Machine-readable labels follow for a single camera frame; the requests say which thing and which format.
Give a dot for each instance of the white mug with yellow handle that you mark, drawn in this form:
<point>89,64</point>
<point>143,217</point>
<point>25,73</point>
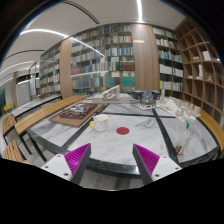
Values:
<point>99,123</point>

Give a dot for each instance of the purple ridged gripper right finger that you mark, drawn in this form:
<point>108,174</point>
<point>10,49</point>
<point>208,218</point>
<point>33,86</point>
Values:
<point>151,166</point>

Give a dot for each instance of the bookshelf with books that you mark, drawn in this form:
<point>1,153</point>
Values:
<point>49,71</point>
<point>170,62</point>

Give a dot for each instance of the white building model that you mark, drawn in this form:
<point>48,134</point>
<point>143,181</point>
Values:
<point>112,95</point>

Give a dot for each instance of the right bookshelf with books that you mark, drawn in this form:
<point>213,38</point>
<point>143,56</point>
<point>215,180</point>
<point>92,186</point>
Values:
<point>170,62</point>

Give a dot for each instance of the wooden cubby shelf unit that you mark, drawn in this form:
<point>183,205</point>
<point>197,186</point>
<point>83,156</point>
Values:
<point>203,71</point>

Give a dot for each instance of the wooden slatted bench right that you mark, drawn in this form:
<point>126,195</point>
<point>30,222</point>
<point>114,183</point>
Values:
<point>214,127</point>

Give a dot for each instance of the wooden tray architectural model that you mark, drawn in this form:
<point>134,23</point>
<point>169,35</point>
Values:
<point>77,115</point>

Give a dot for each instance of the central glass-front bookshelf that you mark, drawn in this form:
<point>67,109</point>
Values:
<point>103,57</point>

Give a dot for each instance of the white terraced architectural model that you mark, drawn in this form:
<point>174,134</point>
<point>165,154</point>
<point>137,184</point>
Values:
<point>180,109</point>

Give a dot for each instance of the left bookshelf with books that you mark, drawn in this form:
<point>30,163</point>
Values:
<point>49,71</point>

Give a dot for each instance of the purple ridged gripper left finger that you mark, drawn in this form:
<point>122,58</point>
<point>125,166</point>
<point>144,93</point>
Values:
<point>70,166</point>

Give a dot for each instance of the clear plastic water bottle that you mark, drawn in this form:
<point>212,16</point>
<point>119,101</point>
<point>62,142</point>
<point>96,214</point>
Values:
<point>183,140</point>

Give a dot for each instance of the wooden slatted bench near left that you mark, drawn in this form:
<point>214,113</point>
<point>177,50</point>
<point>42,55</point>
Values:
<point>12,152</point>

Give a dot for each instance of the wooden slatted bench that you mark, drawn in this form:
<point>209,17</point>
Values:
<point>22,125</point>
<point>214,127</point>
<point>12,152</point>

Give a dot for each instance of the red round marker sticker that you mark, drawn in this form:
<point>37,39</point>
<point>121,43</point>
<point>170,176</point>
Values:
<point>122,130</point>

